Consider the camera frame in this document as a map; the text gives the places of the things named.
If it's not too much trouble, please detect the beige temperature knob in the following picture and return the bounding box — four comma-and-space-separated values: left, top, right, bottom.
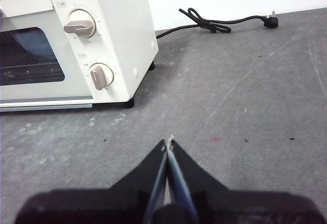
63, 9, 97, 39

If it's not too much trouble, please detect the black power cable with plug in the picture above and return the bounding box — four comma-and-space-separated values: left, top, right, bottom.
155, 7, 279, 40

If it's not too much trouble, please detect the cream Toshiba toaster oven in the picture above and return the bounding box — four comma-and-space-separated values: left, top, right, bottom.
0, 0, 159, 112

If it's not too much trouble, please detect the cream glass oven door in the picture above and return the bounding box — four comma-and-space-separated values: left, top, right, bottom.
0, 0, 93, 105

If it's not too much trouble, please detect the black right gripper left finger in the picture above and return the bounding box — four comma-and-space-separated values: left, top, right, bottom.
14, 139, 169, 224

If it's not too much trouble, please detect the metal wire oven rack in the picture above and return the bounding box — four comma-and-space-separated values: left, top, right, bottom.
0, 62, 65, 83

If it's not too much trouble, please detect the beige timer knob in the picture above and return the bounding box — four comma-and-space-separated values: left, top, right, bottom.
88, 62, 114, 91

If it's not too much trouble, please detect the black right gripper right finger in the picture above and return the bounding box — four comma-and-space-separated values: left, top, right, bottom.
168, 139, 323, 224

